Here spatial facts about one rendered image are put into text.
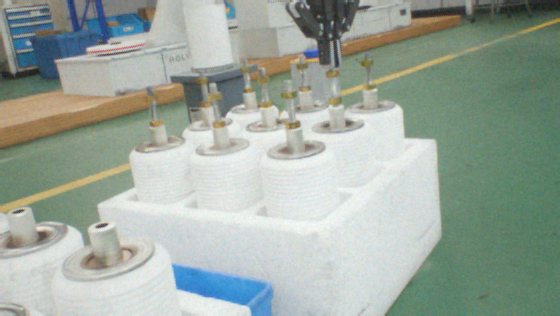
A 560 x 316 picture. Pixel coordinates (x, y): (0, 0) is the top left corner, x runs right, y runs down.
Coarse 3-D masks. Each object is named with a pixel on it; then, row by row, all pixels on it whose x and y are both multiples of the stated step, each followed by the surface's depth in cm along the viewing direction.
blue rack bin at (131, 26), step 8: (112, 16) 599; (120, 16) 596; (128, 16) 586; (88, 24) 575; (96, 24) 565; (120, 24) 599; (128, 24) 588; (136, 24) 566; (112, 32) 550; (120, 32) 555; (128, 32) 561; (136, 32) 568
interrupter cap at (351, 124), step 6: (348, 120) 83; (354, 120) 82; (360, 120) 81; (312, 126) 82; (318, 126) 81; (324, 126) 81; (348, 126) 80; (354, 126) 78; (360, 126) 78; (318, 132) 79; (324, 132) 78; (330, 132) 77; (336, 132) 77; (342, 132) 77
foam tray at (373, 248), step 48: (432, 144) 93; (384, 192) 76; (432, 192) 94; (192, 240) 75; (240, 240) 71; (288, 240) 66; (336, 240) 65; (384, 240) 77; (432, 240) 95; (288, 288) 69; (336, 288) 65; (384, 288) 78
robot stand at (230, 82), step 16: (240, 64) 131; (256, 64) 128; (176, 80) 127; (192, 80) 122; (224, 80) 122; (240, 80) 126; (192, 96) 126; (224, 96) 123; (240, 96) 126; (192, 112) 127; (224, 112) 123
